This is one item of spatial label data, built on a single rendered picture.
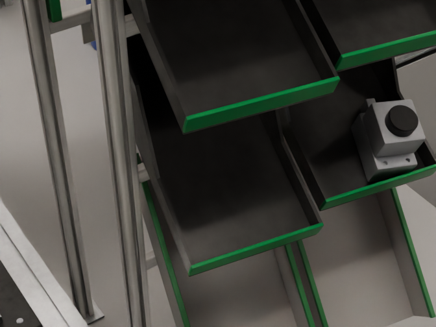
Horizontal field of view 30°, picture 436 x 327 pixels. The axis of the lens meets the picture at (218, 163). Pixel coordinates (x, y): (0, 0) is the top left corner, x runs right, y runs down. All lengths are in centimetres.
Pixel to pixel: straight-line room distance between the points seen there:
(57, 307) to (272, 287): 28
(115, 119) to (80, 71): 89
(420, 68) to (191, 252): 112
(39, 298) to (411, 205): 60
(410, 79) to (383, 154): 99
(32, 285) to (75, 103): 54
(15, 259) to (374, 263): 45
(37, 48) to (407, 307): 50
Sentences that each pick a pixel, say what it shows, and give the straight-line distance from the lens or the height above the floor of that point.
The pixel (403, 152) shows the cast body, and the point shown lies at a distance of 81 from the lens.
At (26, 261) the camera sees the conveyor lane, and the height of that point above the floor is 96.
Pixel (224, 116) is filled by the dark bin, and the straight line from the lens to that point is 62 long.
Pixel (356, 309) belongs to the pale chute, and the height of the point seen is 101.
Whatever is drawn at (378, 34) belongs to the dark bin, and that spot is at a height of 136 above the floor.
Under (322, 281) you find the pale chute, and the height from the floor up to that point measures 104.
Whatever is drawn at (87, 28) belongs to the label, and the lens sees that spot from 89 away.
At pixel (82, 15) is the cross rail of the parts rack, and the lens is 86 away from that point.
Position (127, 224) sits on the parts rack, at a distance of 79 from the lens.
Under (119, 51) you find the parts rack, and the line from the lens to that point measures 68.
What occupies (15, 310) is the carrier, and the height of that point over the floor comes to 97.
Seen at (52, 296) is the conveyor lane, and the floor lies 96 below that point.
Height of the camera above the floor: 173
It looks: 40 degrees down
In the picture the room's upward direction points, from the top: straight up
